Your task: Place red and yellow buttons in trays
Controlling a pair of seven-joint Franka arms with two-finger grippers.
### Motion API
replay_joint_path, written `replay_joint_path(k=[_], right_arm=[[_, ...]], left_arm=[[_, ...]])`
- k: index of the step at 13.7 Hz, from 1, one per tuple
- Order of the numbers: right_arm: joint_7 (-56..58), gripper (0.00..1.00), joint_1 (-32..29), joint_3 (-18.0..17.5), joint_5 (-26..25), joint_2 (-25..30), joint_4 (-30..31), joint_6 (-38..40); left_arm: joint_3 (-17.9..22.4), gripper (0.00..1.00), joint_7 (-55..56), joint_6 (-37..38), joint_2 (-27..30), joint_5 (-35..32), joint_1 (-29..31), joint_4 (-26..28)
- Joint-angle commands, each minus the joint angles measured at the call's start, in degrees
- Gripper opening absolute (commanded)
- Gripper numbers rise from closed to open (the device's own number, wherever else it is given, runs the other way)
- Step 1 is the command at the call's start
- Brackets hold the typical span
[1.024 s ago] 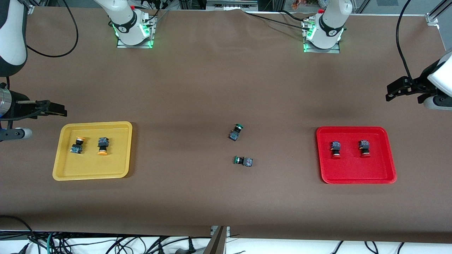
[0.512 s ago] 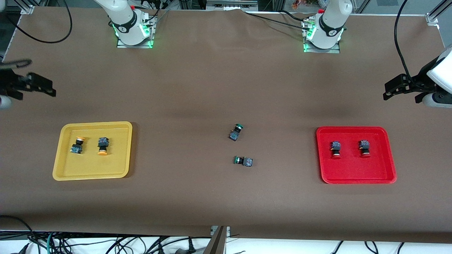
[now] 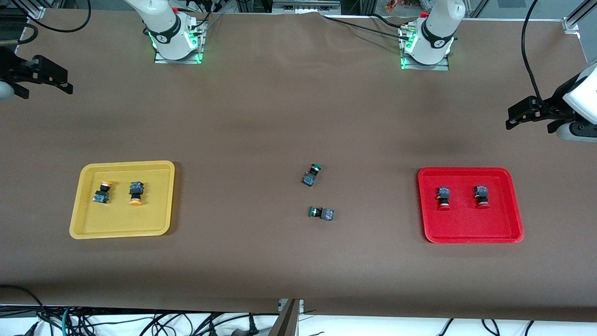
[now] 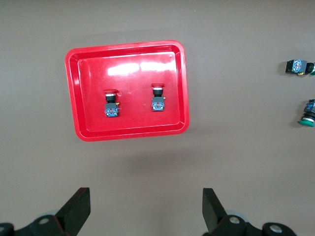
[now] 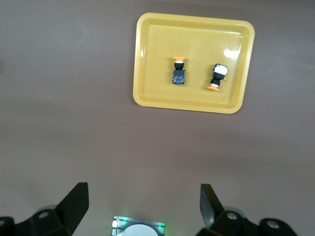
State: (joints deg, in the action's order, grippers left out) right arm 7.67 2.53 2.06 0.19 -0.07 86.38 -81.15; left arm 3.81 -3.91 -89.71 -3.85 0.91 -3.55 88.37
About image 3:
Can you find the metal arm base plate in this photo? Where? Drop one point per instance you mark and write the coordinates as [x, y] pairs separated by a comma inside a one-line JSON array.
[[424, 66], [177, 61]]

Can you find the brown wooden post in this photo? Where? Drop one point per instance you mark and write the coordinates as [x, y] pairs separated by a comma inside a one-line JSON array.
[[285, 322]]

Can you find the grey metal rack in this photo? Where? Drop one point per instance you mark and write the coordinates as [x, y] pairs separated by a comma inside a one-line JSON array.
[[305, 5]]

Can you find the red push button switch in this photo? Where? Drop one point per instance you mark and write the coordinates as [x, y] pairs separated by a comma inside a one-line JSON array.
[[443, 196], [482, 195]]

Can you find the aluminium frame profile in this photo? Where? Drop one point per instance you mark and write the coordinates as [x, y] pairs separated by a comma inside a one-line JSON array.
[[37, 10], [576, 18]]

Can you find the white metal bracket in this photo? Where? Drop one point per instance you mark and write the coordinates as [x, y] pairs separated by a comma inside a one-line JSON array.
[[301, 305]]

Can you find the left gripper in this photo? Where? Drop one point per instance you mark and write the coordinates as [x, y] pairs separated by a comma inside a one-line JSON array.
[[551, 108]]

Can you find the yellow plastic tray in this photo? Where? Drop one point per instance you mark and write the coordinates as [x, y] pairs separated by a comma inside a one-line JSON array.
[[140, 219]]

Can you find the brown table cover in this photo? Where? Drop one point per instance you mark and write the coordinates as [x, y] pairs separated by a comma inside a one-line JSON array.
[[326, 116]]

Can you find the green push button switch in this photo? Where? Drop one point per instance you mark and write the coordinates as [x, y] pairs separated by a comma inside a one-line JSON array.
[[322, 213], [310, 176]]

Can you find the red plastic tray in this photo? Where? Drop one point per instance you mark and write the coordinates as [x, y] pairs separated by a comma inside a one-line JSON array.
[[471, 224]]

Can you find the yellow push button switch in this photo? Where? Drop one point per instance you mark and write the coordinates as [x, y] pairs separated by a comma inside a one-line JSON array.
[[100, 193], [135, 191]]

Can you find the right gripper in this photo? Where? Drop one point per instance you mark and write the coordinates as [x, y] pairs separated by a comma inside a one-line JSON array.
[[12, 66]]

